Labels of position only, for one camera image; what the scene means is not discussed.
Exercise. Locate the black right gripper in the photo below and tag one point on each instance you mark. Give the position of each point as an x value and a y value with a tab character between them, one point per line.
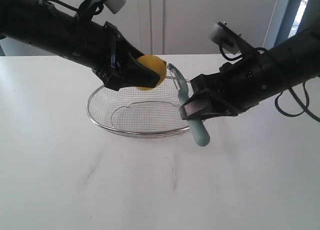
233	90

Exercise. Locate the yellow lemon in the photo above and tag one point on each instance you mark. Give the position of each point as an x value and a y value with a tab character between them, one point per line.
155	64

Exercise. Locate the teal handled peeler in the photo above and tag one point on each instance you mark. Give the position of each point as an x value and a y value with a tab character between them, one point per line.
198	130

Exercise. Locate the oval wire mesh basket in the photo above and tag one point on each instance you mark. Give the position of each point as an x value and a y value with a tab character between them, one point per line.
131	112

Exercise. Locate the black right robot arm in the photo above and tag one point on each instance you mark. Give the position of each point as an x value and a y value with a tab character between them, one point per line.
292	62

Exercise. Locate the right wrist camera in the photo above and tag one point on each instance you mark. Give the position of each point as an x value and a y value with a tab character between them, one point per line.
224	37

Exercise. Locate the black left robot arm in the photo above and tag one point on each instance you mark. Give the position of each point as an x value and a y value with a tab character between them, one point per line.
77	38

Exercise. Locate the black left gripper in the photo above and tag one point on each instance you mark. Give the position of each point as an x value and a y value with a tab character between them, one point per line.
120	67

